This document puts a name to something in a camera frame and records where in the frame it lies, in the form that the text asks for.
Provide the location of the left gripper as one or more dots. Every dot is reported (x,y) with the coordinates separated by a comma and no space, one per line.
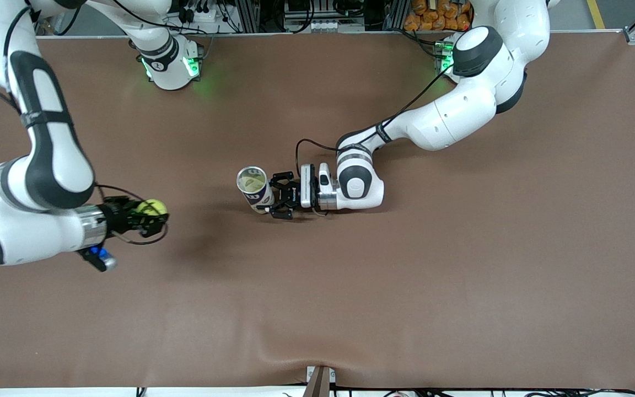
(290,195)

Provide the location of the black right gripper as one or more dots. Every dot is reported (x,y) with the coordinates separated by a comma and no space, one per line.
(115,216)

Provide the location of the yellow Wilson tennis ball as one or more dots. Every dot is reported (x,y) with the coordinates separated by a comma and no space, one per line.
(153,207)

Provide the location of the clear Wilson tennis ball can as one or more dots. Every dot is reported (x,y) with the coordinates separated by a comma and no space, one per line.
(261,199)

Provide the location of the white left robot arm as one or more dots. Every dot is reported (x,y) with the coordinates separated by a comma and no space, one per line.
(450,116)

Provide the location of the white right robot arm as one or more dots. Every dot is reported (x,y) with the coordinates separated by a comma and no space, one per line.
(47,138)

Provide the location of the brown table mat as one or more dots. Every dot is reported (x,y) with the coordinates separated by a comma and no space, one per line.
(350,303)

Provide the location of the white terminal block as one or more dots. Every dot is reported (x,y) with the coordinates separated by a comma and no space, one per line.
(324,26)

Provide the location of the white power strip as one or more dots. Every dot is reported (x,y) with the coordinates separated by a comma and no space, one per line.
(202,12)

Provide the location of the orange packaged bread pile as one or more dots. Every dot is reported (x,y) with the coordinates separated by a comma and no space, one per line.
(439,16)

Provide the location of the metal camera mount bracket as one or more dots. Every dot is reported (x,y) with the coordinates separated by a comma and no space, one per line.
(320,380)

